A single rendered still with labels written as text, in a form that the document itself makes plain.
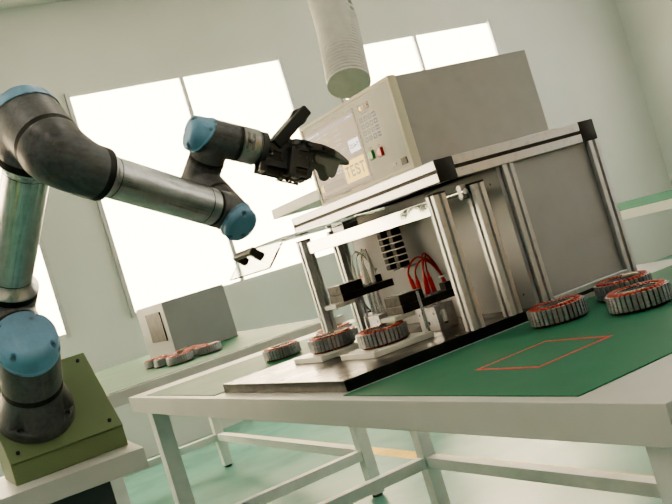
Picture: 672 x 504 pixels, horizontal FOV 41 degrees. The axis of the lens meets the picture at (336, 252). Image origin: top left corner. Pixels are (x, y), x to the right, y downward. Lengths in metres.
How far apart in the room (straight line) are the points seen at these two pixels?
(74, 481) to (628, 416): 1.09
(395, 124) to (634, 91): 7.82
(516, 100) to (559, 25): 7.15
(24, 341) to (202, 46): 5.62
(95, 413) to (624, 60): 8.28
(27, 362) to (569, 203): 1.14
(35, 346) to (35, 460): 0.24
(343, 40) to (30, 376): 1.97
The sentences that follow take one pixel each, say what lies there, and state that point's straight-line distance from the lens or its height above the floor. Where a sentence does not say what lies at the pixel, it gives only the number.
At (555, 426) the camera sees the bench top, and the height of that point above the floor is 0.72.
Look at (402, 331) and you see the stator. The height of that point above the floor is 0.80.
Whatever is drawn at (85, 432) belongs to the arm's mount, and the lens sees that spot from 1.91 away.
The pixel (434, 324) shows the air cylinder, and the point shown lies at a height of 0.79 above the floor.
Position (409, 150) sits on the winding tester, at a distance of 1.91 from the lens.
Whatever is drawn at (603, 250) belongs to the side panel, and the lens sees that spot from 2.06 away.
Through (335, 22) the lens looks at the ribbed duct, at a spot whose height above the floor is 1.80.
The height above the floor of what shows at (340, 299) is 0.89.
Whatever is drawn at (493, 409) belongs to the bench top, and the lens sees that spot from 1.24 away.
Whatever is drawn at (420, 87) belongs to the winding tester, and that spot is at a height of 1.28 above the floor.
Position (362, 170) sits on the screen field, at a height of 1.16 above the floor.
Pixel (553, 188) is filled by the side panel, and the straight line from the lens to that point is 1.99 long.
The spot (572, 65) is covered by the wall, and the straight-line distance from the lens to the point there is 9.21.
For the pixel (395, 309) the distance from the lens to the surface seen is 1.95.
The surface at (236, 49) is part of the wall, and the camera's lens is 7.34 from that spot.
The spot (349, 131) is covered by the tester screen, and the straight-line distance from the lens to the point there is 2.10.
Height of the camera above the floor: 1.00
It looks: level
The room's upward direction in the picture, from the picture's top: 17 degrees counter-clockwise
